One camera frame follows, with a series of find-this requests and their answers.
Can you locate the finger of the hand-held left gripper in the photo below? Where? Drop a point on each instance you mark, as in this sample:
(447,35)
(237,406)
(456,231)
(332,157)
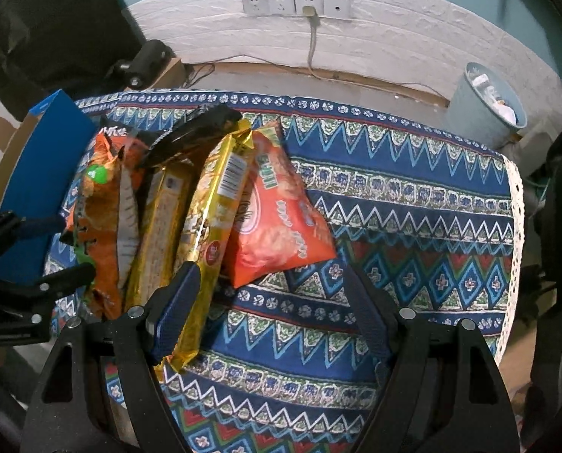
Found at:
(64,279)
(40,227)

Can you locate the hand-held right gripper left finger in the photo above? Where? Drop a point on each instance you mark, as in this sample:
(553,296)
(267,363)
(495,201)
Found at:
(179,309)

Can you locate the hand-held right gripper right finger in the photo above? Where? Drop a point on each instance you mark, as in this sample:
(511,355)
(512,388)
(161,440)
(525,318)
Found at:
(365,309)

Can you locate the orange snack bag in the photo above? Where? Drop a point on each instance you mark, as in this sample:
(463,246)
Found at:
(97,207)

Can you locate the blue cardboard box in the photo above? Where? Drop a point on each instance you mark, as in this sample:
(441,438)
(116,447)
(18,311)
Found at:
(31,165)

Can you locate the golden text-label snack packet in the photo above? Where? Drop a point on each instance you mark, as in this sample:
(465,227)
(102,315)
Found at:
(163,226)

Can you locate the yellow barcode snack packet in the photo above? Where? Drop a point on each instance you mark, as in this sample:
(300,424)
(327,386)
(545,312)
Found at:
(215,217)

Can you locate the black snack packet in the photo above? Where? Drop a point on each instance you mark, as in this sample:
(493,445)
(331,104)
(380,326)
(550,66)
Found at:
(196,132)

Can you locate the blue patterned tablecloth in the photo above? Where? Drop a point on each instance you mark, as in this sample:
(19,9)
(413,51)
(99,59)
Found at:
(403,198)

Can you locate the red snack bag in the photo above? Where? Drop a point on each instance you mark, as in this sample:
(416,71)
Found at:
(276,217)

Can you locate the small brown cardboard box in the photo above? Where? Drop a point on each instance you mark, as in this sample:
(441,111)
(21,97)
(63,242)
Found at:
(172,73)

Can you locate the dark panel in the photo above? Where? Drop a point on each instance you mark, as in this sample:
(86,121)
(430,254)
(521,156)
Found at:
(50,23)

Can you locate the light blue waste bin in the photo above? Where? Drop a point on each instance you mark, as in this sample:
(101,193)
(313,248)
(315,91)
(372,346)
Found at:
(474,104)

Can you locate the black camera device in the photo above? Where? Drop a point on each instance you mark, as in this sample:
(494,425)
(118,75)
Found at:
(144,63)

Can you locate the white wall socket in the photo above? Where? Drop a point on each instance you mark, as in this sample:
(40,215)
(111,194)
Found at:
(255,4)
(302,0)
(281,4)
(336,7)

